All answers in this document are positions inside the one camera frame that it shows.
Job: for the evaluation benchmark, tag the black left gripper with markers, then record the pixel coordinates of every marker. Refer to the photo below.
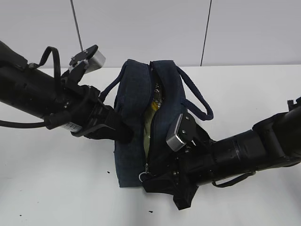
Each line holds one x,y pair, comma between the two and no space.
87,116

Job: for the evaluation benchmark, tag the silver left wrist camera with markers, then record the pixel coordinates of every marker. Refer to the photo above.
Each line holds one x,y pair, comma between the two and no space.
91,57

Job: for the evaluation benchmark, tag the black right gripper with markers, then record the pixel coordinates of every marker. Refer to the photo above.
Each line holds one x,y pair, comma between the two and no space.
179,173

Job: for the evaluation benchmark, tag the dark blue lunch bag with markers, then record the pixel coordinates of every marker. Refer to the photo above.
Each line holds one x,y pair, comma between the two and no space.
150,98

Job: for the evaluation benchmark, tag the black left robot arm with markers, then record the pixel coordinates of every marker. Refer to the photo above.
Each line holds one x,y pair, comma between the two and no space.
56,97

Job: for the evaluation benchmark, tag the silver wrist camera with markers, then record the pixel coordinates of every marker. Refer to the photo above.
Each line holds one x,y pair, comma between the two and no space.
181,131
91,57

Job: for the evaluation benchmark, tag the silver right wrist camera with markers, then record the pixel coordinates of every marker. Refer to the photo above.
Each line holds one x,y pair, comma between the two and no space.
181,131

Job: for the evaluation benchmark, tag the green lid lunch box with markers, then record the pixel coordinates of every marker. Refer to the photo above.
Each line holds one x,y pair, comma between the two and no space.
148,116

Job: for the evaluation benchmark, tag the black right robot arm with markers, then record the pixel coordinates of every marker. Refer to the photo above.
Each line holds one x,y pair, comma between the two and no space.
274,142

